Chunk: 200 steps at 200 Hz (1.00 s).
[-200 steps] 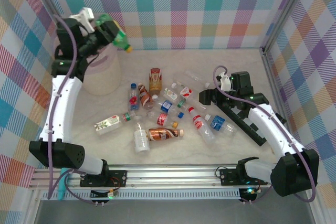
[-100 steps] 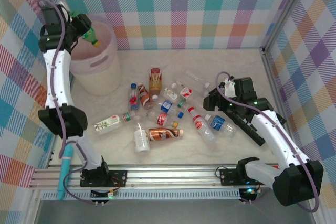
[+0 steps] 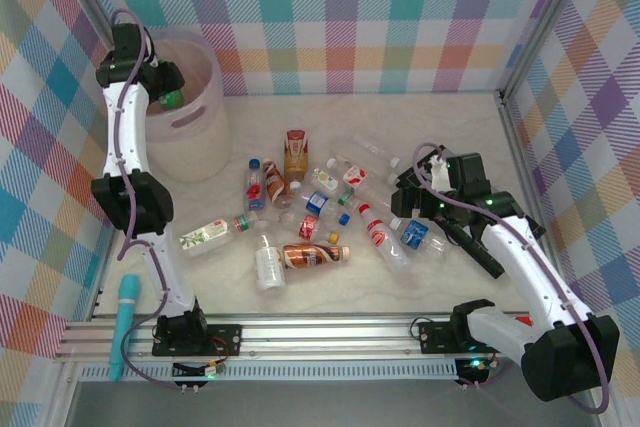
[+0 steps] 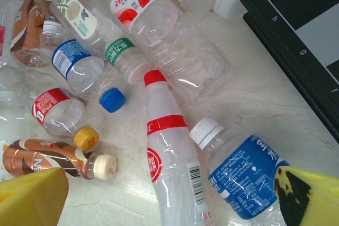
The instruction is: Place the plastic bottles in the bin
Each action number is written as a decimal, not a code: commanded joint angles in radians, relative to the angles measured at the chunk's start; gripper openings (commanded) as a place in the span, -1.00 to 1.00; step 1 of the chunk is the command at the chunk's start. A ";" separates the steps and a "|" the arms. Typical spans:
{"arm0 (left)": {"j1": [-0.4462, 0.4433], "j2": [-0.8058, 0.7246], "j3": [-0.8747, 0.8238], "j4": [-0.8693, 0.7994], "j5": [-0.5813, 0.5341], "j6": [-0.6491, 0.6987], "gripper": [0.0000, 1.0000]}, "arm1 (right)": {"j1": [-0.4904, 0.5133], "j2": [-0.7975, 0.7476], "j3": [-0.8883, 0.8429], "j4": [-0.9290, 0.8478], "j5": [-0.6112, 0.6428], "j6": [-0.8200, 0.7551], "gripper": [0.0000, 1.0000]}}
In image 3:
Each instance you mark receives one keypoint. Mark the green plastic bottle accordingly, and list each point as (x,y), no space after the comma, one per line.
(172,101)

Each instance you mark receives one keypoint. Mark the clear bottle white cap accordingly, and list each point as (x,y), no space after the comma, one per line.
(384,174)

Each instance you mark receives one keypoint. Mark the water bottle blue label white cap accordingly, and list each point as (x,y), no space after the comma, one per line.
(417,236)

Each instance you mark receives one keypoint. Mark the white bottle red cap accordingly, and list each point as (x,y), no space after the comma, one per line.
(381,237)

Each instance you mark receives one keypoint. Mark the large clear plastic bottle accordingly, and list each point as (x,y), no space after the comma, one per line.
(372,149)

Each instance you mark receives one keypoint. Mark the red white yoghurt bottle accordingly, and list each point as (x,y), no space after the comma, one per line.
(355,176)

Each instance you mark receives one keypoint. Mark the clear bottle dark green cap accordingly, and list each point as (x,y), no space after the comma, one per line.
(344,198)

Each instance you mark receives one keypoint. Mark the small white bottle green label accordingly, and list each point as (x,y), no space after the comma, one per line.
(326,180)

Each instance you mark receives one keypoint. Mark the clear bottle blue label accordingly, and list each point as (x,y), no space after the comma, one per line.
(316,202)

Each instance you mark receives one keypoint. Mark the red label bottle yellow cap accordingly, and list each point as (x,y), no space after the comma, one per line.
(308,227)

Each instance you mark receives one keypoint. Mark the shiny copper plastic bottle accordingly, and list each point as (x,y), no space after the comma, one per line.
(310,255)

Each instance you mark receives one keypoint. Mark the tall brown tea bottle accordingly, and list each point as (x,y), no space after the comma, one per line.
(296,162)

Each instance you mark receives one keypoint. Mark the small clear plastic bottle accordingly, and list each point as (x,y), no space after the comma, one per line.
(287,217)

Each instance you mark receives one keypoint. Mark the clear water bottle blue cap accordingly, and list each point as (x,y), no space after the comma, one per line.
(254,187)

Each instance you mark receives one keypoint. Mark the brown coffee bottle white swirl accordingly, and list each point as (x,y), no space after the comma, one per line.
(275,183)

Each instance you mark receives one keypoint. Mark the white opaque plastic bottle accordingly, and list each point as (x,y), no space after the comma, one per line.
(270,269)

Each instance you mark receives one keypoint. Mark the clear bottle green leaf label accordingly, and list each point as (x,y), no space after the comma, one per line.
(207,235)

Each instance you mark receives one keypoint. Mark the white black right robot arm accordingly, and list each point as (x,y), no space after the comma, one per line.
(525,267)

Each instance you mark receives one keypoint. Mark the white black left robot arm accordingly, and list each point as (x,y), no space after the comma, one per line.
(127,137)

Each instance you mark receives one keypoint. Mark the pale pink plastic bin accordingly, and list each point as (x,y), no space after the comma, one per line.
(190,147)

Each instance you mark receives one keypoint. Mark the black grey checkerboard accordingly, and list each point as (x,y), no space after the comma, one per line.
(480,257)

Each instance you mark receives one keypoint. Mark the red plastic block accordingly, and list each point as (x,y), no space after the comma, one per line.
(523,320)

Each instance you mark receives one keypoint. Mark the black connector board green light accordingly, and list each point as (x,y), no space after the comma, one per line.
(192,372)
(475,369)

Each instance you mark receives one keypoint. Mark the teal plastic tool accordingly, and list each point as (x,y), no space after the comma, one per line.
(125,317)

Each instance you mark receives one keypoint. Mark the aluminium side rail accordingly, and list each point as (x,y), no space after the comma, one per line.
(519,147)

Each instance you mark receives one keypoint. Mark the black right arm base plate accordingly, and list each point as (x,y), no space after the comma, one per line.
(435,337)

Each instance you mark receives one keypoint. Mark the aluminium mounting rail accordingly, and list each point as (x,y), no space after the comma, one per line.
(325,337)

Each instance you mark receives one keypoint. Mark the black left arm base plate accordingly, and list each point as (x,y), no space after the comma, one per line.
(225,339)

